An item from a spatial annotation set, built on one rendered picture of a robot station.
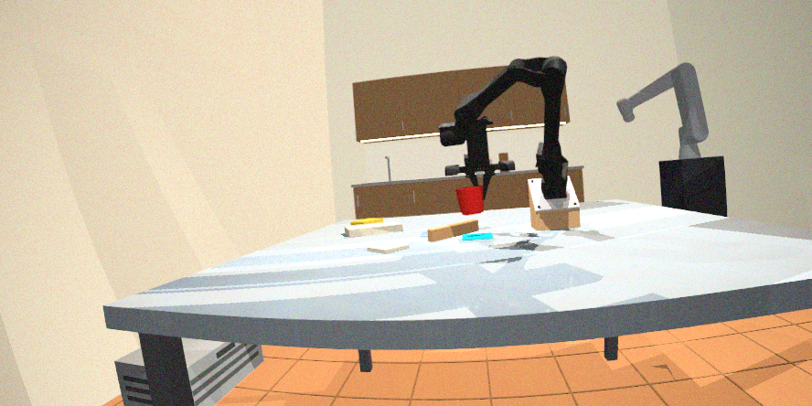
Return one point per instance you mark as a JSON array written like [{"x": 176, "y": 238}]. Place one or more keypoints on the light orange wooden bar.
[{"x": 453, "y": 230}]

